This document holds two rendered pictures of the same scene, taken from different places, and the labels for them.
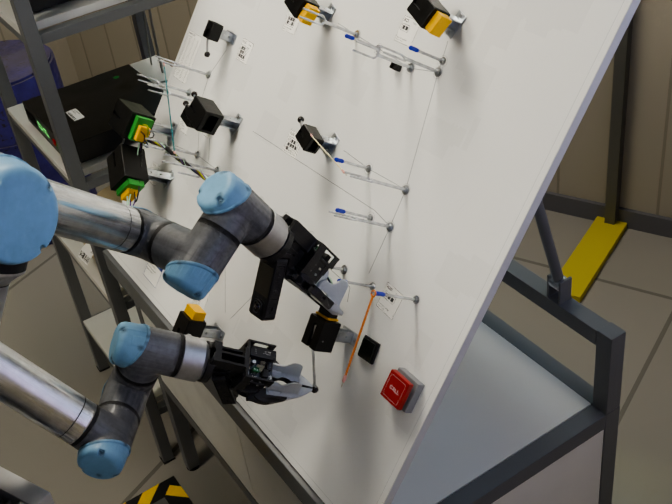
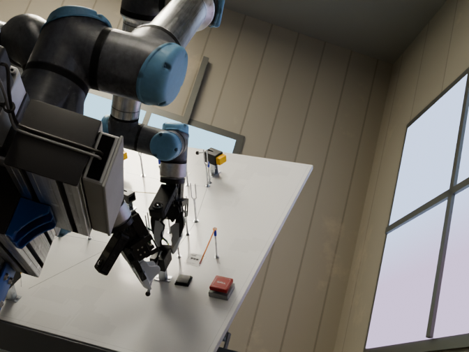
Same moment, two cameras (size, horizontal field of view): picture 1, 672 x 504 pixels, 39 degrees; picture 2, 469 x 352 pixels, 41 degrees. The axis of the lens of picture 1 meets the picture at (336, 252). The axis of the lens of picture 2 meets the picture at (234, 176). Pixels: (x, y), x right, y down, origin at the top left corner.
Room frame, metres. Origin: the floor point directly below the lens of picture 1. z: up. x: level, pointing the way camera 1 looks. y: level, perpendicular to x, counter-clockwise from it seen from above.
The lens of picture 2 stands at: (-0.11, 1.08, 0.80)
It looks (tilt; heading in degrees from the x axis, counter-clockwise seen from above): 20 degrees up; 319
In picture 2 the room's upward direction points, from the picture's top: 16 degrees clockwise
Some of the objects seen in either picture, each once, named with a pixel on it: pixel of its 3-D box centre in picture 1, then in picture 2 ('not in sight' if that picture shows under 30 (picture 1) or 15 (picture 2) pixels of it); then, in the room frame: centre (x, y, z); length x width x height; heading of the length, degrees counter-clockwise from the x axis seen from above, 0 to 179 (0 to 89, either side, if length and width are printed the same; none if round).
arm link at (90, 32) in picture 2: not in sight; (74, 49); (0.90, 0.66, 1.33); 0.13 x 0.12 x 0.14; 46
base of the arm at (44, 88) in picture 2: not in sight; (47, 103); (0.91, 0.67, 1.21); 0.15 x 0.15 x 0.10
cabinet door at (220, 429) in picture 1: (192, 380); not in sight; (1.80, 0.41, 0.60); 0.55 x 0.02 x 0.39; 29
